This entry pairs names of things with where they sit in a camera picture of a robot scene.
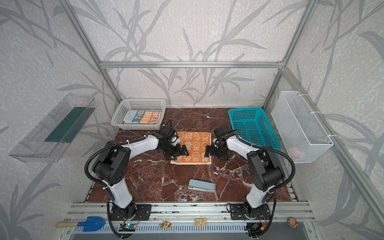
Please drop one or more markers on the green microcontroller board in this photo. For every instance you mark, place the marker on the green microcontroller board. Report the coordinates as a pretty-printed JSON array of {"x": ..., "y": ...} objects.
[{"x": 127, "y": 227}]

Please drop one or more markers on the round orange circuit board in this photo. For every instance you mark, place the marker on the round orange circuit board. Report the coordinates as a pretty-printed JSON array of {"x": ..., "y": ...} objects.
[{"x": 293, "y": 223}]

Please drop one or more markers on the teal perforated plastic basket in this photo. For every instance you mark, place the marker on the teal perforated plastic basket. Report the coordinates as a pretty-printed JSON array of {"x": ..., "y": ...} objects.
[{"x": 253, "y": 125}]

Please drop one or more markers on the orange rabbit print towel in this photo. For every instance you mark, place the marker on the orange rabbit print towel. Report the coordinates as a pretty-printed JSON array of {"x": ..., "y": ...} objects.
[{"x": 196, "y": 143}]

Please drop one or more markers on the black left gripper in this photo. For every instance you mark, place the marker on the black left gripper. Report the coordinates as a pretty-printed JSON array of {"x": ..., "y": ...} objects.
[{"x": 174, "y": 148}]

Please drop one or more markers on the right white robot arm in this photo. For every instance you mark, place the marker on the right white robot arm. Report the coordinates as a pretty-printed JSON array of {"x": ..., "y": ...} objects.
[{"x": 270, "y": 170}]

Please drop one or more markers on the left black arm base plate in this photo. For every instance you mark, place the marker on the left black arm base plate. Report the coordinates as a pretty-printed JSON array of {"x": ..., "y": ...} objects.
[{"x": 141, "y": 211}]

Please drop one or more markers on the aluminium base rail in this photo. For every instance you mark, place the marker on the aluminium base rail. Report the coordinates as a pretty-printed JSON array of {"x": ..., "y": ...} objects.
[{"x": 183, "y": 212}]

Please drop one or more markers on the right controller board with wires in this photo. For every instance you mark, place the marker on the right controller board with wires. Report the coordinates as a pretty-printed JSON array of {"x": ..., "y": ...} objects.
[{"x": 255, "y": 230}]

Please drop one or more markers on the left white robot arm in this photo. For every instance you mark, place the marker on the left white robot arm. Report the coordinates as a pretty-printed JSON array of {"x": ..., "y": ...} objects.
[{"x": 108, "y": 166}]

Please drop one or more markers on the white wire mesh basket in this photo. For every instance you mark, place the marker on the white wire mesh basket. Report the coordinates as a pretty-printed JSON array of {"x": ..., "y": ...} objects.
[{"x": 299, "y": 127}]

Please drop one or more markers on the blue rabbit print towel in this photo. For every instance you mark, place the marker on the blue rabbit print towel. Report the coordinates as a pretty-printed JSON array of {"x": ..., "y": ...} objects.
[{"x": 142, "y": 117}]

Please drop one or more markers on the pink object in wire basket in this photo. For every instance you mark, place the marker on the pink object in wire basket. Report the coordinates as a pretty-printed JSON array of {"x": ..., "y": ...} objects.
[{"x": 296, "y": 153}]

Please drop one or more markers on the small yellow circuit board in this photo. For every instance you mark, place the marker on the small yellow circuit board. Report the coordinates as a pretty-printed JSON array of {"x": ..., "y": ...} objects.
[{"x": 200, "y": 222}]

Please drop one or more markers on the blue toy shovel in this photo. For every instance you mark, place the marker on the blue toy shovel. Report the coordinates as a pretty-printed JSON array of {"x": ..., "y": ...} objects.
[{"x": 91, "y": 224}]

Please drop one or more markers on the small colourful connector bundle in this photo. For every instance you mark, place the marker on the small colourful connector bundle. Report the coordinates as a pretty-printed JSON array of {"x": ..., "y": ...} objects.
[{"x": 165, "y": 225}]

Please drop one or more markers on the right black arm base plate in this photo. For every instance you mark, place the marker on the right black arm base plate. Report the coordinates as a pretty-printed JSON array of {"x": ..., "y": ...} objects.
[{"x": 246, "y": 212}]

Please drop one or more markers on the clear plastic wall tray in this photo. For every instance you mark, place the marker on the clear plastic wall tray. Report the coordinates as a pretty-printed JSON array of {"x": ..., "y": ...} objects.
[{"x": 47, "y": 142}]

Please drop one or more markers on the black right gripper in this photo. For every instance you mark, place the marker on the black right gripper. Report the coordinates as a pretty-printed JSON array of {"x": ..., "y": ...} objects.
[{"x": 216, "y": 148}]

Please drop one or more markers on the white perforated plastic basket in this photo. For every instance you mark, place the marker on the white perforated plastic basket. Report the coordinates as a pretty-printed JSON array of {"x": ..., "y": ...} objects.
[{"x": 138, "y": 104}]

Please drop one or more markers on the light blue stapler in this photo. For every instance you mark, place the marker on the light blue stapler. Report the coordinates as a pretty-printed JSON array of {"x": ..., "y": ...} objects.
[{"x": 202, "y": 186}]

